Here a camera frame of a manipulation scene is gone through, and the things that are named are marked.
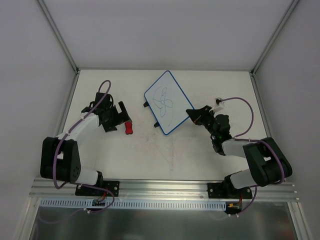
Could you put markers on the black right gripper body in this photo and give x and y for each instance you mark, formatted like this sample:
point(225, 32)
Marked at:
point(203, 117)

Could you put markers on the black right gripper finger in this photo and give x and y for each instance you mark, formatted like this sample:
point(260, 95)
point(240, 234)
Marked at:
point(194, 114)
point(204, 110)

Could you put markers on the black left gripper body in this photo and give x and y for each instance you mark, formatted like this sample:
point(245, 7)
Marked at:
point(116, 116)

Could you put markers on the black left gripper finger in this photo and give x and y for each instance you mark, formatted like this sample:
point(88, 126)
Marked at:
point(123, 113)
point(123, 120)

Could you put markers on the red bone-shaped eraser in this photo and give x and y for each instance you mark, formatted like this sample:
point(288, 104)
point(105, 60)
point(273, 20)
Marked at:
point(128, 128)

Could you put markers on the blue framed whiteboard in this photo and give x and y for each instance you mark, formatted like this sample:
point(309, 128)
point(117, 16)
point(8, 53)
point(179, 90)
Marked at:
point(168, 102)

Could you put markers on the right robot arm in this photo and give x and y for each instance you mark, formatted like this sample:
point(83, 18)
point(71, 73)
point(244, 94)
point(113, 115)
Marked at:
point(267, 165)

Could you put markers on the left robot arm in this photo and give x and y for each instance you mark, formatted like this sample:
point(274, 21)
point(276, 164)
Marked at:
point(60, 157)

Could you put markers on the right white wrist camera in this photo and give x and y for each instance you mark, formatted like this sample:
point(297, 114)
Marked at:
point(218, 105)

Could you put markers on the right aluminium frame post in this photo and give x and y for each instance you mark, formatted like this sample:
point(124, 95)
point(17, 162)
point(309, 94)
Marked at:
point(275, 34)

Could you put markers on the aluminium frame post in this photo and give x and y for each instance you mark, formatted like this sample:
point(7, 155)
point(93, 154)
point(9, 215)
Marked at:
point(275, 34)
point(57, 34)

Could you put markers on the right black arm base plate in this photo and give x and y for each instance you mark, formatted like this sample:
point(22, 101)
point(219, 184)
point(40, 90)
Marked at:
point(223, 190)

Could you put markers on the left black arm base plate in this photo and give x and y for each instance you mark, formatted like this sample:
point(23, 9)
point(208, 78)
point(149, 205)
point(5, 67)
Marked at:
point(108, 187)

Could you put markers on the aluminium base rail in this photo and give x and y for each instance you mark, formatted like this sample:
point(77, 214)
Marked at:
point(166, 190)

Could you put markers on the white slotted cable duct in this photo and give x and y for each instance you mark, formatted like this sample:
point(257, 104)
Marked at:
point(135, 204)

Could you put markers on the left aluminium frame post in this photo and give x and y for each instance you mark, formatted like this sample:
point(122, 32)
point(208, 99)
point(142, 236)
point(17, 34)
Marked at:
point(57, 34)

